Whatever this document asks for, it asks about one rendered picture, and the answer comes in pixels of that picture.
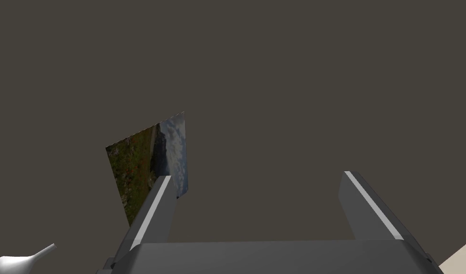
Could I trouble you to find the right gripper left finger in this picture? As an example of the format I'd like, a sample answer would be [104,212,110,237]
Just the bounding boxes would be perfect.
[115,175,178,263]

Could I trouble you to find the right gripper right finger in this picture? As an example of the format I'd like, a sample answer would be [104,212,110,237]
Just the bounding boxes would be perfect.
[338,171,417,241]

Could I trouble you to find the white long-necked vase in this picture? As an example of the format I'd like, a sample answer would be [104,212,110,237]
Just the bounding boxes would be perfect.
[0,243,57,274]

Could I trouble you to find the landscape picture on wall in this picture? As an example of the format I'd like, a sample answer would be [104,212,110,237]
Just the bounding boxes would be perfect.
[105,110,189,228]

